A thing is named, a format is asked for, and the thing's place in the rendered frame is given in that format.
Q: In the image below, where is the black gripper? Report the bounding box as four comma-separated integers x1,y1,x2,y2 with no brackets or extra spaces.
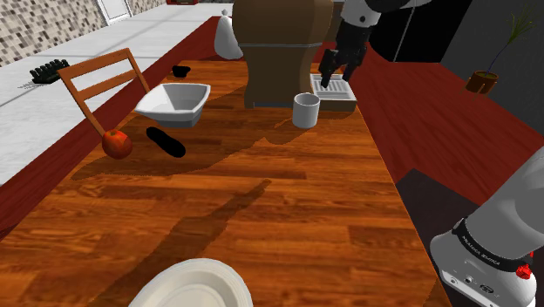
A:
317,19,374,89

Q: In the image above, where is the white slatted box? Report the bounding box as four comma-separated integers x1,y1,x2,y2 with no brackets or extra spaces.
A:
309,72,358,113

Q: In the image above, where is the white cup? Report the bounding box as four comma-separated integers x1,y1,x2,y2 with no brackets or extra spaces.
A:
291,92,322,130

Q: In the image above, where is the large brown vase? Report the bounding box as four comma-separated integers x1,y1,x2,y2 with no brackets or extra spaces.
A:
231,0,335,110

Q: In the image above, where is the white bell-shaped vase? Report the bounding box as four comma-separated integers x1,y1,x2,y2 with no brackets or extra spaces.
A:
213,9,245,61

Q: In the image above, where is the potted plant in brown pot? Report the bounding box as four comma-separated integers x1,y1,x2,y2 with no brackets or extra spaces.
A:
462,3,541,98

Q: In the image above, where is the wooden table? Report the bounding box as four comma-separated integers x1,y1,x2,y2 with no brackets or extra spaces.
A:
0,59,454,307

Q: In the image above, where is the white square bowl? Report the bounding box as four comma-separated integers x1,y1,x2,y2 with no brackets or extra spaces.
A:
133,82,212,129

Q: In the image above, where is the black oblong object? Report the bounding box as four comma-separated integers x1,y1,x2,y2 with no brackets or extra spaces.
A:
146,126,187,159

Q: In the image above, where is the white door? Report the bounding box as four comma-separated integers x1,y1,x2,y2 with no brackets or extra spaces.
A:
96,0,133,24

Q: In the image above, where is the red apple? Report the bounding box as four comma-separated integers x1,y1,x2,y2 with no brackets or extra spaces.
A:
101,128,134,160

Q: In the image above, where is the wooden chair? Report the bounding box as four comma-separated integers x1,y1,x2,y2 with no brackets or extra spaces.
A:
57,47,152,138

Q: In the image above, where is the white plate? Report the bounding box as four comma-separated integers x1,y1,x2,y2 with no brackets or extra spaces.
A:
126,257,255,307

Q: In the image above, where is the black ridged rack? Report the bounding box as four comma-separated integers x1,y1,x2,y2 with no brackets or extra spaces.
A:
29,58,71,85

